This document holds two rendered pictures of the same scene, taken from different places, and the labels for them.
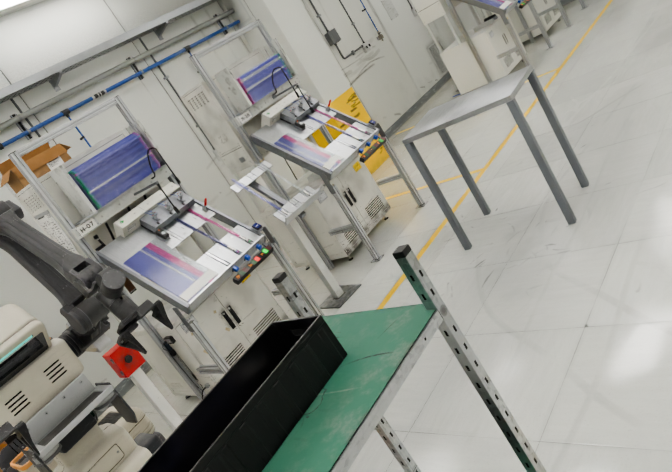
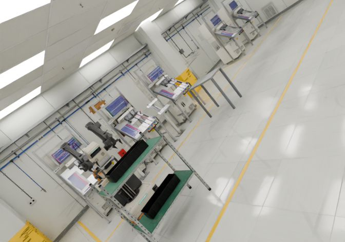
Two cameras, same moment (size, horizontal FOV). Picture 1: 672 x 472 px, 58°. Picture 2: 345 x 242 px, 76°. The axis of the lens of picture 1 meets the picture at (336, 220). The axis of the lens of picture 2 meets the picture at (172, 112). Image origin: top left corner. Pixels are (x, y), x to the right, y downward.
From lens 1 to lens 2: 153 cm
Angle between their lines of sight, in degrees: 10
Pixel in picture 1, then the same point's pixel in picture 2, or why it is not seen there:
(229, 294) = (149, 135)
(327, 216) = (176, 111)
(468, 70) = (225, 56)
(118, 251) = (119, 126)
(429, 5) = (210, 37)
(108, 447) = not seen: hidden behind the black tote
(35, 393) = (99, 158)
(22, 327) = (95, 145)
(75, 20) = (103, 62)
